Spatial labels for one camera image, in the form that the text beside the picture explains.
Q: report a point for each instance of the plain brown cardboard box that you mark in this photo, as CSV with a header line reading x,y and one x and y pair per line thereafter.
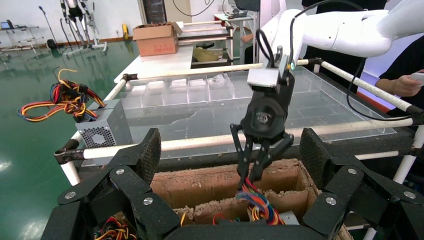
x,y
155,43

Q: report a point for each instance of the bystander bare hand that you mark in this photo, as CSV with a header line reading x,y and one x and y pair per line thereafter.
x,y
409,86

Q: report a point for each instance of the dark door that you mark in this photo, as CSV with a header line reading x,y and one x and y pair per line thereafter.
x,y
155,10

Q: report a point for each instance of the black round stool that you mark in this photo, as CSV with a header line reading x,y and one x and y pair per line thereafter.
x,y
205,45

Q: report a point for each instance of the clear acrylic divider tray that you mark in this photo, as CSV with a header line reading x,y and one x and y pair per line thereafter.
x,y
215,112

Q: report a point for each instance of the metal tripod stand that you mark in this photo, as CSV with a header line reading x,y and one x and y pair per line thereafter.
x,y
74,10

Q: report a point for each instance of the person in black clothes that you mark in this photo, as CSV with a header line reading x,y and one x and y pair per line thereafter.
x,y
341,4

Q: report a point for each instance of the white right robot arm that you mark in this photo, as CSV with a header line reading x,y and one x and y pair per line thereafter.
x,y
348,33

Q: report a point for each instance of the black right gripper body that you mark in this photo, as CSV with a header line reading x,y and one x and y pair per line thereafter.
x,y
265,116

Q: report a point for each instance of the brown divided cardboard box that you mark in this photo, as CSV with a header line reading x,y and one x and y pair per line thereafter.
x,y
198,179

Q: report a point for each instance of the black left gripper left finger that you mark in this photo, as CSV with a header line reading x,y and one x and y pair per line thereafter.
x,y
132,198

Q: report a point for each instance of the small laptop computer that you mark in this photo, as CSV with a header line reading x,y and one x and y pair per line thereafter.
x,y
6,25

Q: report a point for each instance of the small white handheld device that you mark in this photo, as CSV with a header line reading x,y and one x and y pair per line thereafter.
x,y
419,76

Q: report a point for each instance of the person in black shirt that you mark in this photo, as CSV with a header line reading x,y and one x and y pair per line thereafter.
x,y
410,56

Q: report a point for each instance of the white office desk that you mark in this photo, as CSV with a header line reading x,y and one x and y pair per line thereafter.
x,y
232,18

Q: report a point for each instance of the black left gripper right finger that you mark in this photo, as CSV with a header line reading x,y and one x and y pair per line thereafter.
x,y
351,198

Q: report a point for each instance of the black microphone stand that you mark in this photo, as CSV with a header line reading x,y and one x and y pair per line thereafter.
x,y
51,44

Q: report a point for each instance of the metal side table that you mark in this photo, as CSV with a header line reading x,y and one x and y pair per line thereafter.
x,y
20,28

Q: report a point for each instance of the small yellow floor object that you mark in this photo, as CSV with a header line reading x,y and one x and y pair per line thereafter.
x,y
125,31

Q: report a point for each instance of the bystander bare forearm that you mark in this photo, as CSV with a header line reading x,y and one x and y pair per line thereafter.
x,y
386,85

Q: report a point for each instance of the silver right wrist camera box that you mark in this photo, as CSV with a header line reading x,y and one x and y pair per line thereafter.
x,y
263,78

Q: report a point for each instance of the grey power supply with grille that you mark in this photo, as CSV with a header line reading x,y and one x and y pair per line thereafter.
x,y
106,127

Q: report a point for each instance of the olive crumpled cloth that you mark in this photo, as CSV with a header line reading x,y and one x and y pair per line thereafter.
x,y
207,55

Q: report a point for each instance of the black desk monitor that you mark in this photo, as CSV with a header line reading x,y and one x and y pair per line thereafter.
x,y
246,5

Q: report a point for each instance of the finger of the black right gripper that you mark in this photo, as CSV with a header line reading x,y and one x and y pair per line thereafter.
x,y
270,155
244,155

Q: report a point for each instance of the white pipe storage rack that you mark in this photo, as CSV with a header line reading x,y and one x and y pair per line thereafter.
x,y
205,34

